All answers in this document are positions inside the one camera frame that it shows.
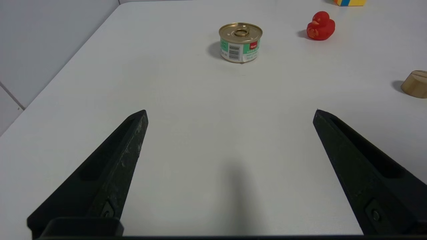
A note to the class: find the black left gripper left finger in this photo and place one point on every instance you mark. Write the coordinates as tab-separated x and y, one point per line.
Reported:
110	166

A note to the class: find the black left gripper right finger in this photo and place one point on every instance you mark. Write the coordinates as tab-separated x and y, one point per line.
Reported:
360	166

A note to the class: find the small wooden cylinder block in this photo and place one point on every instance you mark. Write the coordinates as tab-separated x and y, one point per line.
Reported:
416	85

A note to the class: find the red rubber duck toy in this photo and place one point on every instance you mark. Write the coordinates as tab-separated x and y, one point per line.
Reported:
321	29

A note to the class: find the multicolour puzzle cube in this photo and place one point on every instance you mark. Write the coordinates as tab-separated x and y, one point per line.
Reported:
349	2

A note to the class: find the gold-lid tin can green label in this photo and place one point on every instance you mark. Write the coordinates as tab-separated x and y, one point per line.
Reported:
240	42

